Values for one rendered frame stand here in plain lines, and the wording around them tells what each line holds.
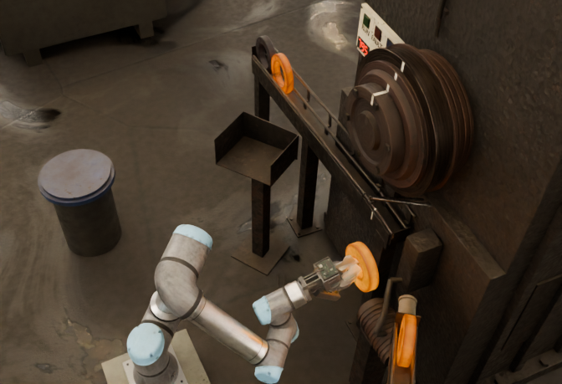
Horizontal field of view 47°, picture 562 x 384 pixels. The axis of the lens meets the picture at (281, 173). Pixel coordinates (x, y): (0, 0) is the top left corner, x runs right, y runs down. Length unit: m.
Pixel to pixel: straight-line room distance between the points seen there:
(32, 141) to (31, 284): 0.95
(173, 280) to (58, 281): 1.37
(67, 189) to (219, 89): 1.40
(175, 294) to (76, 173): 1.23
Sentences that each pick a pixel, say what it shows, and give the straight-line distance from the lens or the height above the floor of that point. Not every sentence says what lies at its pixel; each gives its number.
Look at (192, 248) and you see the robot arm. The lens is 1.79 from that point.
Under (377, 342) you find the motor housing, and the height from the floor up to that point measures 0.49.
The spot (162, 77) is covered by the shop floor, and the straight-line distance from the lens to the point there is 4.01.
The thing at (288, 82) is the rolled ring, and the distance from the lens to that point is 2.84.
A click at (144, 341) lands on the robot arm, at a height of 0.60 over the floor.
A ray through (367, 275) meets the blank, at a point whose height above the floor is 0.86.
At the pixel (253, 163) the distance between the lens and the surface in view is 2.57.
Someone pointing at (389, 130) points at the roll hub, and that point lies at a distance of 1.84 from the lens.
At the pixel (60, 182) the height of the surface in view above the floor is 0.43.
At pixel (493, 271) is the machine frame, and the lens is 2.02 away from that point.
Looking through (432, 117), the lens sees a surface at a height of 1.28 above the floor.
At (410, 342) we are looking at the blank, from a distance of 1.94.
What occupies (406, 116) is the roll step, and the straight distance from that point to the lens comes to 1.84.
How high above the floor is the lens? 2.42
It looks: 46 degrees down
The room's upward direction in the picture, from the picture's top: 2 degrees clockwise
